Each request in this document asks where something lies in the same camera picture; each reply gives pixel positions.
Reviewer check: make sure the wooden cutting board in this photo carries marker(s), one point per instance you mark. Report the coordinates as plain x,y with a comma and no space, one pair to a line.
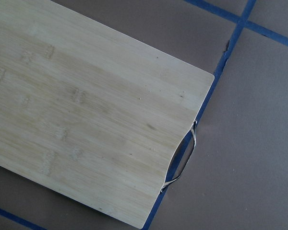
90,112

